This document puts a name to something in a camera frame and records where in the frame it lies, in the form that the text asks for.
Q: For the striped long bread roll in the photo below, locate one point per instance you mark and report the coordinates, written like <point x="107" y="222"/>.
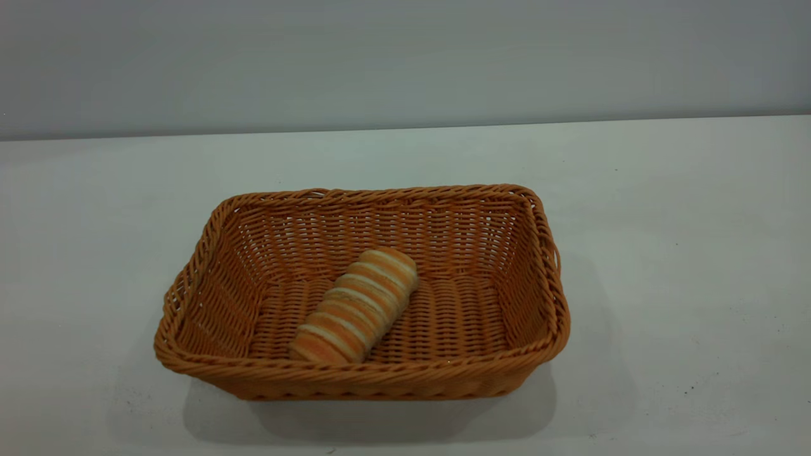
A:
<point x="355" y="307"/>

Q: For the orange woven wicker basket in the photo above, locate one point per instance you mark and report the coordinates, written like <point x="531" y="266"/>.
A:
<point x="456" y="316"/>

